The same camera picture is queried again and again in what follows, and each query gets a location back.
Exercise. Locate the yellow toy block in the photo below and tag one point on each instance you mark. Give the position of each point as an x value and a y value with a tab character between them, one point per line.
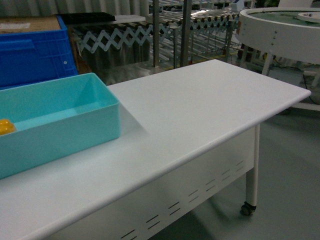
6	127

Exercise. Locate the brown cardboard box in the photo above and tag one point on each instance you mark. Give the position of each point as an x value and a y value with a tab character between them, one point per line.
28	24

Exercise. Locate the expandable roller conveyor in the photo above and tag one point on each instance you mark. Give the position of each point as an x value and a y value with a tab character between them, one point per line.
212	24

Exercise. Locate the teal plastic tray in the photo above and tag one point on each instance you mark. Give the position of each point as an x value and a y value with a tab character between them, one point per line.
54	119

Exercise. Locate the black plastic tray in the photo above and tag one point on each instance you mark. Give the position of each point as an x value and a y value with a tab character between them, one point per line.
87	18

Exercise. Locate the blue crate with cardboard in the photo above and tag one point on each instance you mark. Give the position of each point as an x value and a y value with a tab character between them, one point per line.
31	57

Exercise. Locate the white round conveyor table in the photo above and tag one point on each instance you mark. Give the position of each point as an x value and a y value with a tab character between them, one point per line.
289	32

